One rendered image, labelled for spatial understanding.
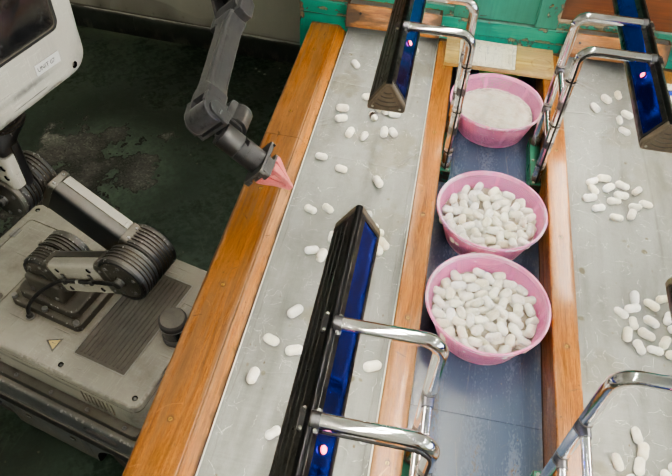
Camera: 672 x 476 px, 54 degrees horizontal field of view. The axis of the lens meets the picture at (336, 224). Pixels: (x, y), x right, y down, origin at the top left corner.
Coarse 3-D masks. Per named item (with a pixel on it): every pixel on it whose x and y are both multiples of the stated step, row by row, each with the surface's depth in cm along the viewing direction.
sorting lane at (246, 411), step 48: (432, 48) 209; (336, 96) 190; (336, 144) 176; (384, 144) 177; (336, 192) 164; (384, 192) 164; (288, 240) 153; (288, 288) 143; (384, 288) 144; (288, 336) 135; (240, 384) 127; (288, 384) 128; (240, 432) 121
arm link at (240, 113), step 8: (216, 104) 137; (232, 104) 145; (240, 104) 147; (216, 112) 136; (224, 112) 138; (232, 112) 144; (240, 112) 145; (248, 112) 147; (224, 120) 137; (240, 120) 143; (248, 120) 146; (216, 128) 138; (200, 136) 140; (208, 136) 140
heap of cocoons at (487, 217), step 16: (464, 192) 166; (480, 192) 166; (496, 192) 166; (448, 208) 161; (464, 208) 161; (480, 208) 164; (496, 208) 162; (512, 208) 162; (528, 208) 162; (448, 224) 158; (464, 224) 157; (480, 224) 158; (496, 224) 159; (512, 224) 158; (528, 224) 160; (480, 240) 154; (496, 240) 155; (512, 240) 154; (528, 240) 157
